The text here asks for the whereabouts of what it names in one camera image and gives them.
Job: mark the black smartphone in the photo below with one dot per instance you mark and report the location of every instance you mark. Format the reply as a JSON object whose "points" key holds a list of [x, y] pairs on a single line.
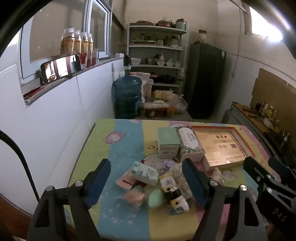
{"points": [[60, 68]]}

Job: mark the red-lidded pot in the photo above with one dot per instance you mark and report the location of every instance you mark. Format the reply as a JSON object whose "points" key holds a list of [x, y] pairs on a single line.
{"points": [[154, 77]]}

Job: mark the sliding window frame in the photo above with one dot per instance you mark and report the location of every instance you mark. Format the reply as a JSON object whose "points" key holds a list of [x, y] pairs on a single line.
{"points": [[109, 30]]}

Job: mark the clear plastic bag of food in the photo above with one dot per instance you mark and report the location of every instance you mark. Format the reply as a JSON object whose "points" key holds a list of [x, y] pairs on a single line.
{"points": [[173, 98]]}

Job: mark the white bowl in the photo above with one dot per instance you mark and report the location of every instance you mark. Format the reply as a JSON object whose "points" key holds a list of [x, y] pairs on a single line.
{"points": [[268, 121]]}

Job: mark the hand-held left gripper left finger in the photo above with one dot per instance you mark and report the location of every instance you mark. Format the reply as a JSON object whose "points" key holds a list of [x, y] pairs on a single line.
{"points": [[99, 183]]}

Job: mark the green floral tissue pack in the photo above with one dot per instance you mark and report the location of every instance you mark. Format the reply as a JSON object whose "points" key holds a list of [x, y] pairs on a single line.
{"points": [[144, 172]]}

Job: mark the grey metal shelf rack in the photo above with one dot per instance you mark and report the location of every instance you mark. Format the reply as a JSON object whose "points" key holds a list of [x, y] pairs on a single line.
{"points": [[157, 47]]}

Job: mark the white floral box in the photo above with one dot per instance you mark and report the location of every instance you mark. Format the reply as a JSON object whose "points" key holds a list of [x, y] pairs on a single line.
{"points": [[189, 143]]}

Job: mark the red pot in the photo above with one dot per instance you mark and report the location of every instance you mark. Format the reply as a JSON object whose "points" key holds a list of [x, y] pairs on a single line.
{"points": [[164, 23]]}

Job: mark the orange-rimmed shallow box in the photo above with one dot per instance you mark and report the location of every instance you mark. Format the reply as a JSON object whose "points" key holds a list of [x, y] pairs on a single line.
{"points": [[222, 148]]}

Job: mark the brown preserve jar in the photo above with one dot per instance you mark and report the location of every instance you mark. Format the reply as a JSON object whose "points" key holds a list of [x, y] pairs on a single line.
{"points": [[150, 113]]}

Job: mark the small white box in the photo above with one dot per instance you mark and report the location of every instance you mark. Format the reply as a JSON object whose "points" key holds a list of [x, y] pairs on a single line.
{"points": [[119, 55]]}

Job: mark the green egg-shaped sponge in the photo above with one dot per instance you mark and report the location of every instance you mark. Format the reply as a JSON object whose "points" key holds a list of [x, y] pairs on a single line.
{"points": [[156, 199]]}

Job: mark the black wok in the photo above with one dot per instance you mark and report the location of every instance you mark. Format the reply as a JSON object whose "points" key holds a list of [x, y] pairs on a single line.
{"points": [[167, 79]]}

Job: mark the white plush toy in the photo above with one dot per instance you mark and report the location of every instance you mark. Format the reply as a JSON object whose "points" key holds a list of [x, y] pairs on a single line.
{"points": [[217, 175]]}

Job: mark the white sack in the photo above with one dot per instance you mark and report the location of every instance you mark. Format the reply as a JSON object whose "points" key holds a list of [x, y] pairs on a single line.
{"points": [[142, 80]]}

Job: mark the grey kitchen counter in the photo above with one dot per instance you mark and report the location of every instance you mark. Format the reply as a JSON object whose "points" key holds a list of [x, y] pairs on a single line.
{"points": [[245, 115]]}

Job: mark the pink face mask pack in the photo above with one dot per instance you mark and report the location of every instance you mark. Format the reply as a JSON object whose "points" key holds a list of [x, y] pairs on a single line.
{"points": [[124, 183]]}

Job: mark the cluster of condiment bottles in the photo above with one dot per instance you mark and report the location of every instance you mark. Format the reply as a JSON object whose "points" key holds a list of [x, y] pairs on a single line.
{"points": [[268, 111]]}

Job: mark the clear drinking glass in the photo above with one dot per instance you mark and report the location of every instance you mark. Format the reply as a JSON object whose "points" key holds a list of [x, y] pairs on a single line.
{"points": [[96, 55]]}

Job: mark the orange preserve jar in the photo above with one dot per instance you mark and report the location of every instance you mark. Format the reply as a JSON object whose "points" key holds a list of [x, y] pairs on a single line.
{"points": [[170, 111]]}

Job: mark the black water jug pump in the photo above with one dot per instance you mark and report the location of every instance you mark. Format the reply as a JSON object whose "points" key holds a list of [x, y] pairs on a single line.
{"points": [[127, 62]]}

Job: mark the cardboard wall sheet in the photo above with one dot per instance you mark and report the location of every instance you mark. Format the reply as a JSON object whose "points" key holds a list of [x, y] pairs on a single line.
{"points": [[270, 90]]}

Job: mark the green tray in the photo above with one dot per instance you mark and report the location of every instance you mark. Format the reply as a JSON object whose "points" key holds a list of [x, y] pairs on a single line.
{"points": [[143, 42]]}

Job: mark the blue water jug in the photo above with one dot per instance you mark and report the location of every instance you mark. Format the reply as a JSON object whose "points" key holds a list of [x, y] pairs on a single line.
{"points": [[127, 92]]}

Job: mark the dark refrigerator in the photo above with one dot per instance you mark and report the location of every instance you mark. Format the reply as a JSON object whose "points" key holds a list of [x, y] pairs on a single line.
{"points": [[203, 81]]}

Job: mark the mint green box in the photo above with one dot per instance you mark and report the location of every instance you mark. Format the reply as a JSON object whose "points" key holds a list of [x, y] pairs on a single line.
{"points": [[167, 139]]}

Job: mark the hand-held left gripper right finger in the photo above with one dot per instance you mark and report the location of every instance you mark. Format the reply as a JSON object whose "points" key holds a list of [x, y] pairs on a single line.
{"points": [[194, 183]]}

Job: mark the high bright window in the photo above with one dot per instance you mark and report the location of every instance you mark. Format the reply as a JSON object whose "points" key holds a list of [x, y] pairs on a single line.
{"points": [[263, 23]]}

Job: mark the pink sponge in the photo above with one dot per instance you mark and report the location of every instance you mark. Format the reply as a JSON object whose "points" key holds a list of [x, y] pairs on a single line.
{"points": [[134, 197]]}

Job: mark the purple plush toy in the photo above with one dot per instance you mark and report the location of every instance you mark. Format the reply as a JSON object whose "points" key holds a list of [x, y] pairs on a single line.
{"points": [[170, 163]]}

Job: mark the glass jar with brown lid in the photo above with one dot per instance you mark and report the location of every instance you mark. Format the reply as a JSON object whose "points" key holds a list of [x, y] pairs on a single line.
{"points": [[202, 37]]}

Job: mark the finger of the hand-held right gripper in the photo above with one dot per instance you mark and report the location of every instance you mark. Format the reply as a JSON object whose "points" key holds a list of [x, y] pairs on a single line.
{"points": [[278, 165], [252, 166]]}

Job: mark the white flat packet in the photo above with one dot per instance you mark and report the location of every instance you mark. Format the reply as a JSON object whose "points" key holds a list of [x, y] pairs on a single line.
{"points": [[156, 105]]}

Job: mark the mint green canister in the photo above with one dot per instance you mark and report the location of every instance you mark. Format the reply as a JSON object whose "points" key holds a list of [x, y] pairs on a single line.
{"points": [[181, 25]]}

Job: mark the pastel sheep printed tablecloth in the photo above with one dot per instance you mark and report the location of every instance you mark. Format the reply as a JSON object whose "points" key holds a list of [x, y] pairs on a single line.
{"points": [[124, 143]]}

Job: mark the low grey table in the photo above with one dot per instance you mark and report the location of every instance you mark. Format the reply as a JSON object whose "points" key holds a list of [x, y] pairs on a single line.
{"points": [[185, 114]]}

